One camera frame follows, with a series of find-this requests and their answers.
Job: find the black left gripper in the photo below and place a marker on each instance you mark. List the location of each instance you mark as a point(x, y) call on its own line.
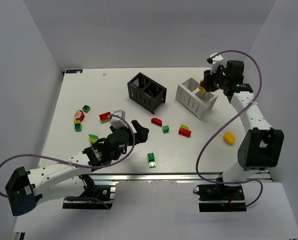
point(133, 135)

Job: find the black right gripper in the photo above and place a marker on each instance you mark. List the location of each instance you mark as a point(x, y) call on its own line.
point(208, 81)

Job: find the yellow square lego brick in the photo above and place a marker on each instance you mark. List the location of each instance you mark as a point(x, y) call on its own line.
point(201, 87)

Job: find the green 2x4 lego plate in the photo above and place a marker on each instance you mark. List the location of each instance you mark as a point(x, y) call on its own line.
point(151, 160)

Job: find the yellow round lego piece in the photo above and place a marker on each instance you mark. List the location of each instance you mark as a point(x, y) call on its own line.
point(229, 138)

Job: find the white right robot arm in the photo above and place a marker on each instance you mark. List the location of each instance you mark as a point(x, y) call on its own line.
point(261, 147)

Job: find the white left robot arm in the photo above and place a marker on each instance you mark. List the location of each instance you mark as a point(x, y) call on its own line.
point(28, 188)

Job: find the red rounded lego brick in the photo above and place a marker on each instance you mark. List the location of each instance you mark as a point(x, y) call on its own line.
point(157, 121)

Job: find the small green lego brick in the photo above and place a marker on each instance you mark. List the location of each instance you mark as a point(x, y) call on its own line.
point(165, 129)

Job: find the red and lime lego stack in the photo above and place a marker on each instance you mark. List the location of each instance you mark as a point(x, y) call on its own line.
point(105, 117)

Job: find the white two-slot container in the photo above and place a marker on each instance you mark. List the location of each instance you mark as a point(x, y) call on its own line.
point(199, 103)

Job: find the black two-slot container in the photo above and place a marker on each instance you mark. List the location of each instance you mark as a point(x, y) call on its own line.
point(146, 92)

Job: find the red lego with lime top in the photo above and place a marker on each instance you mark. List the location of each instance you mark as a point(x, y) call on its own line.
point(184, 131)

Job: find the green and lime lego stack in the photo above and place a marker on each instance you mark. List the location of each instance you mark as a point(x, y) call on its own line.
point(93, 138)

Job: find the green square lego brick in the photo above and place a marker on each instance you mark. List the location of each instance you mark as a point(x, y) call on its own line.
point(86, 108)

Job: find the green lime small lego stack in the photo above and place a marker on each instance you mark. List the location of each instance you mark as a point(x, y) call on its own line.
point(77, 125)

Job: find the red flower lego piece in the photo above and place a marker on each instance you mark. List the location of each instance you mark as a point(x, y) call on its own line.
point(79, 115)

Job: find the blue label sticker left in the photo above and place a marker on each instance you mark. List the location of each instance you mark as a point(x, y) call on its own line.
point(73, 71)

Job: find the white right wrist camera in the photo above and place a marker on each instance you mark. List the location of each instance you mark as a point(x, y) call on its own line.
point(215, 60)

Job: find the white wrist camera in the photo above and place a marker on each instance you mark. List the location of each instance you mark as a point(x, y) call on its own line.
point(215, 60)
point(116, 122)

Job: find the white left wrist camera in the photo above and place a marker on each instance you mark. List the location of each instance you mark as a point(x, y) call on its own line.
point(116, 122)

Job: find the aluminium table edge rail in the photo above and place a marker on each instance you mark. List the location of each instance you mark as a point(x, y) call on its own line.
point(264, 175)

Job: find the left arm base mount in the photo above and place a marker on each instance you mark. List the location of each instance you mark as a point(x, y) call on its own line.
point(95, 196)

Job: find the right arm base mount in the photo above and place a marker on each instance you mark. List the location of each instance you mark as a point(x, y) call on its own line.
point(220, 198)

